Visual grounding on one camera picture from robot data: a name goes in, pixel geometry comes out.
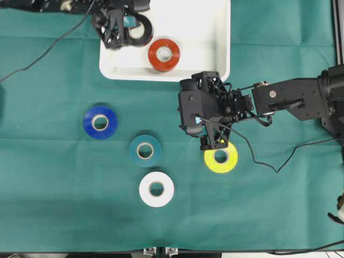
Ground blue tape roll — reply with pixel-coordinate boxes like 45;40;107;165
82;105;118;139

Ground white plastic tray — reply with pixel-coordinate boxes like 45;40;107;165
99;1;231;82

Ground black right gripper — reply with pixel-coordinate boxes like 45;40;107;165
191;71;254;151

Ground black left camera cable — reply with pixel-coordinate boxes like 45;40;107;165
0;0;97;84

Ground green table cloth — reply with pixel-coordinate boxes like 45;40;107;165
0;6;344;253

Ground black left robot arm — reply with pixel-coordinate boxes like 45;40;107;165
1;0;154;50

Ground white tape roll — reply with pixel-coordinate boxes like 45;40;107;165
139;171;175;207

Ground red tape roll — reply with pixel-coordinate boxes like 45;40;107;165
148;38;181;72

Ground black aluminium frame rail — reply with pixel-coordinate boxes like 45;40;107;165
332;0;344;65

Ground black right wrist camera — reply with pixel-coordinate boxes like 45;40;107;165
177;78;221;137

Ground yellow tape roll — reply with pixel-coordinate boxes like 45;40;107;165
203;142;239;174

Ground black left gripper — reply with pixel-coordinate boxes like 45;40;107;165
91;8;129;50

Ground black camera cable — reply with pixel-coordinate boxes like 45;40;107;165
198;115;339;174
0;0;97;84

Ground teal tape roll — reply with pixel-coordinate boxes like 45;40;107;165
128;134;162;168

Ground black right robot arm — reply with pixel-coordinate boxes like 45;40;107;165
200;65;343;151

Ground black tape roll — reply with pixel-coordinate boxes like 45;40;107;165
128;14;154;47

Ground black right camera cable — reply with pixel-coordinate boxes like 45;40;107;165
198;115;339;174

